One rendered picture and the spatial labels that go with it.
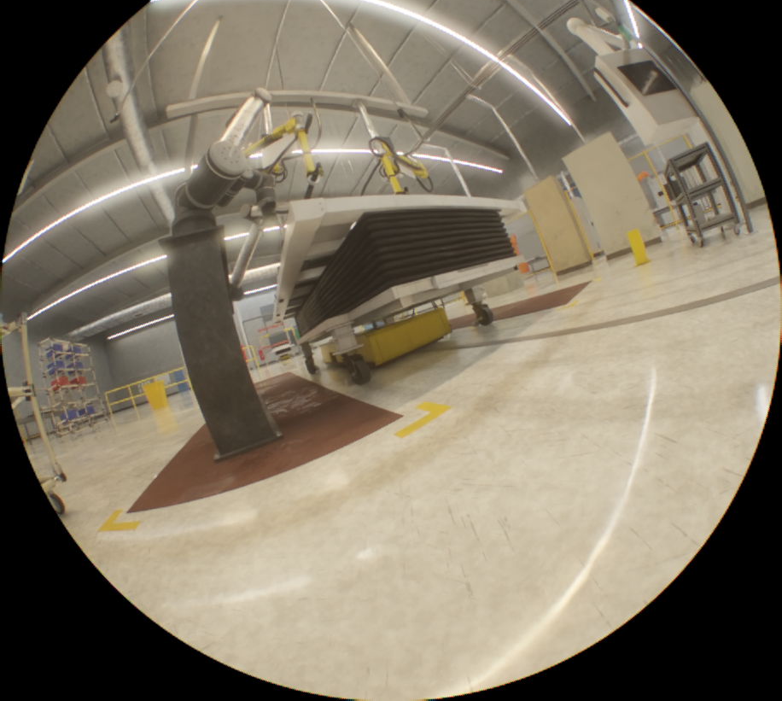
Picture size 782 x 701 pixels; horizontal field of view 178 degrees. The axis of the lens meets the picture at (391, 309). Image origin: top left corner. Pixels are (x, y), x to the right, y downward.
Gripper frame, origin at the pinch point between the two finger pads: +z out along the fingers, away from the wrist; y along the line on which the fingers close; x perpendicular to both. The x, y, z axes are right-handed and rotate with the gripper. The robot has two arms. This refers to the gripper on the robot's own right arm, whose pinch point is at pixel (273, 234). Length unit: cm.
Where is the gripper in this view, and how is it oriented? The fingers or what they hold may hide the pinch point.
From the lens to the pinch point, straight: 132.0
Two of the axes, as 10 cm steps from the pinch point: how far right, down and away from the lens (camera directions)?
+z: 3.2, 9.5, -0.4
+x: 5.4, -2.2, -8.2
